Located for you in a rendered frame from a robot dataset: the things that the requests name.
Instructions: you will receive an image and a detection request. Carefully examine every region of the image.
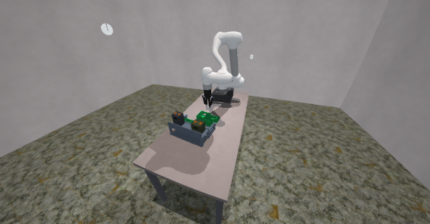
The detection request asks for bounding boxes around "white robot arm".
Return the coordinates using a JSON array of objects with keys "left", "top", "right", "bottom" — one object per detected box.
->
[{"left": 202, "top": 32, "right": 244, "bottom": 94}]

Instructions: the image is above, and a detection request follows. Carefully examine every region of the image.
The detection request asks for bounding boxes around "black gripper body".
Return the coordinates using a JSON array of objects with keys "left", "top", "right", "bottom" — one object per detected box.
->
[{"left": 204, "top": 89, "right": 212, "bottom": 98}]

